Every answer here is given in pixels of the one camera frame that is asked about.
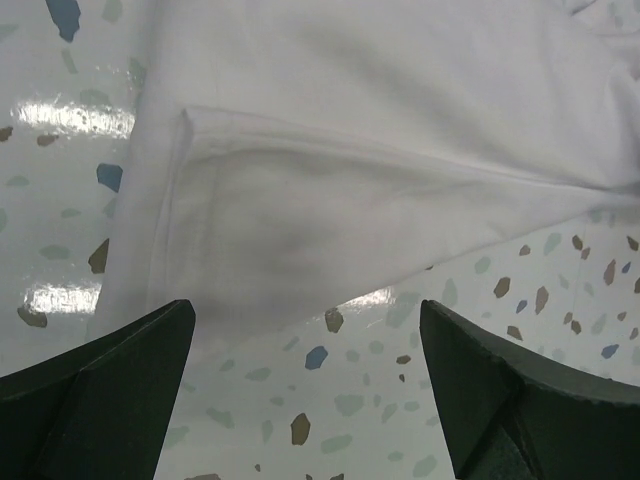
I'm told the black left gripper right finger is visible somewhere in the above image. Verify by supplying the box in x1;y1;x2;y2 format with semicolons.
420;301;639;480

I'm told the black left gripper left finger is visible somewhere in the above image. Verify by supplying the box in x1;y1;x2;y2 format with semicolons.
1;300;195;480

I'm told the white t shirt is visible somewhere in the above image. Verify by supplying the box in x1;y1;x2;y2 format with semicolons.
88;1;639;348

